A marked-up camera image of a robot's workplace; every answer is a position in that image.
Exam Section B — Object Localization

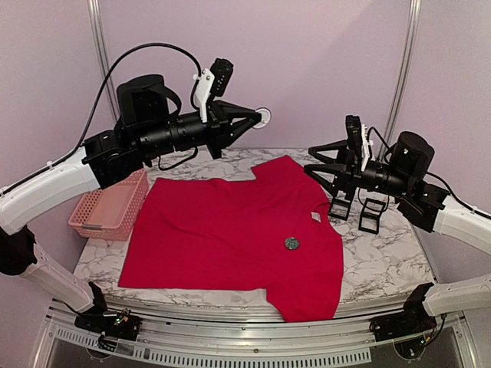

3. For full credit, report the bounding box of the blue round brooch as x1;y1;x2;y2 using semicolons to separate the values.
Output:
253;107;272;130

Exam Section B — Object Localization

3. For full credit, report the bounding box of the green round brooch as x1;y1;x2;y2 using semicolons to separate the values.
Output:
284;237;300;251

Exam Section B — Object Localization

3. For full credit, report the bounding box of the red t-shirt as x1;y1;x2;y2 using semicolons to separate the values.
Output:
118;156;344;322

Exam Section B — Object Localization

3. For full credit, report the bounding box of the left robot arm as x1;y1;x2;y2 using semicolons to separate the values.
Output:
1;58;262;333

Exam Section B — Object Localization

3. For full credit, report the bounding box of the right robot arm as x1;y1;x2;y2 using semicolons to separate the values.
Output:
304;128;490;334

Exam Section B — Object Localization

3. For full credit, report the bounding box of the black brooch box left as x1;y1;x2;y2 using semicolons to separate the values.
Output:
328;198;352;221

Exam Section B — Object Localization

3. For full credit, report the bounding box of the black brooch box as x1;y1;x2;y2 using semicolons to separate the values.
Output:
358;198;388;235
328;198;352;221

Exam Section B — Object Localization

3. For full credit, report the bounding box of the black brooch box right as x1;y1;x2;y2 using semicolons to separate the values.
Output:
358;198;388;235

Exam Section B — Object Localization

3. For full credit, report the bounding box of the pink plastic basket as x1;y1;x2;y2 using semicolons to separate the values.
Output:
68;169;149;241

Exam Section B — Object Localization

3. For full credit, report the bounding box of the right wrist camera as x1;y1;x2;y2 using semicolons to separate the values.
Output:
345;115;373;172

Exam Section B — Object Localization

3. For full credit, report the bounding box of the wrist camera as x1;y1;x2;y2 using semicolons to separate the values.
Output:
345;115;373;172
191;58;234;123

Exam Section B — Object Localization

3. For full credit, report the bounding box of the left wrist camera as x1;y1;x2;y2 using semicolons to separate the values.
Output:
191;58;234;123

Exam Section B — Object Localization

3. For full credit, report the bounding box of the right aluminium post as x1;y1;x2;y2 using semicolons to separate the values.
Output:
384;0;422;140

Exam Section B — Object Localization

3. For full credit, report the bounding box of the aluminium post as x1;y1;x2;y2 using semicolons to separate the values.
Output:
87;0;119;121
384;0;422;140

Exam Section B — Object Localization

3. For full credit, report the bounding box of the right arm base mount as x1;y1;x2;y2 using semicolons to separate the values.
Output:
369;307;446;360

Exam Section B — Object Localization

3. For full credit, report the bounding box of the left aluminium post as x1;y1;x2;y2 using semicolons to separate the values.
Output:
87;0;119;121

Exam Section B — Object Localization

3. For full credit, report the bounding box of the aluminium front rail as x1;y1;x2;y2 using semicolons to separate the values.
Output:
38;294;476;365

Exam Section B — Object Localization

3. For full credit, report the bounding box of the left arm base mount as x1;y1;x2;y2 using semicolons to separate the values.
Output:
74;309;142;352

